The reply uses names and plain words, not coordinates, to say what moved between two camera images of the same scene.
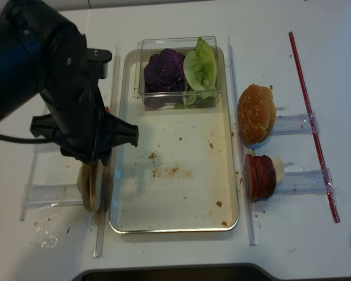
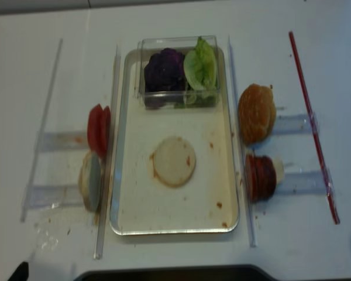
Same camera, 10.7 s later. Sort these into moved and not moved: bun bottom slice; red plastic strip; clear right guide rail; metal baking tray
Moved: bun bottom slice
Not moved: metal baking tray; clear right guide rail; red plastic strip
